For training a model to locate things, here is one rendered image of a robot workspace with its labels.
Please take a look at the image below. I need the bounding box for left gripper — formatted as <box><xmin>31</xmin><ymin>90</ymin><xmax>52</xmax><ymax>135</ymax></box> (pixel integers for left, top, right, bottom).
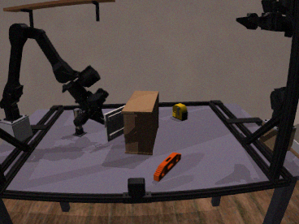
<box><xmin>73</xmin><ymin>90</ymin><xmax>104</xmax><ymax>127</ymax></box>

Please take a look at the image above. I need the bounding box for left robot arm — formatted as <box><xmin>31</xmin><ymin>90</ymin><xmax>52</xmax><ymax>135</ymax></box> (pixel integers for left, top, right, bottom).
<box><xmin>0</xmin><ymin>24</ymin><xmax>106</xmax><ymax>122</ymax></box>

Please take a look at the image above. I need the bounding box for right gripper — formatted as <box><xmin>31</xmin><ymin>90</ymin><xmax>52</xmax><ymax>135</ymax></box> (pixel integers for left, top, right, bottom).
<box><xmin>236</xmin><ymin>12</ymin><xmax>284</xmax><ymax>32</ymax></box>

